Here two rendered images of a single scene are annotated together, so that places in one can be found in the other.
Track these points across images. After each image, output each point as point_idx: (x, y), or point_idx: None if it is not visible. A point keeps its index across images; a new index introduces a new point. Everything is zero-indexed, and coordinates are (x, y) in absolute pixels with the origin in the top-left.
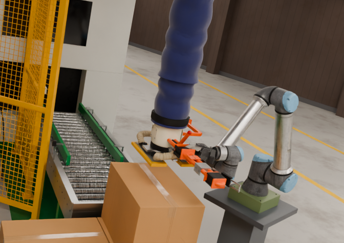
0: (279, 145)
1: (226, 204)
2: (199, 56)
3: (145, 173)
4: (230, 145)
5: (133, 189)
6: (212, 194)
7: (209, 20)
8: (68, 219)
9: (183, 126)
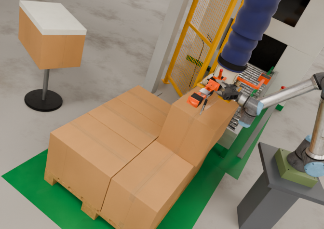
0: (314, 128)
1: (263, 156)
2: (261, 17)
3: (212, 98)
4: (264, 102)
5: (186, 97)
6: (263, 145)
7: None
8: (168, 104)
9: (232, 69)
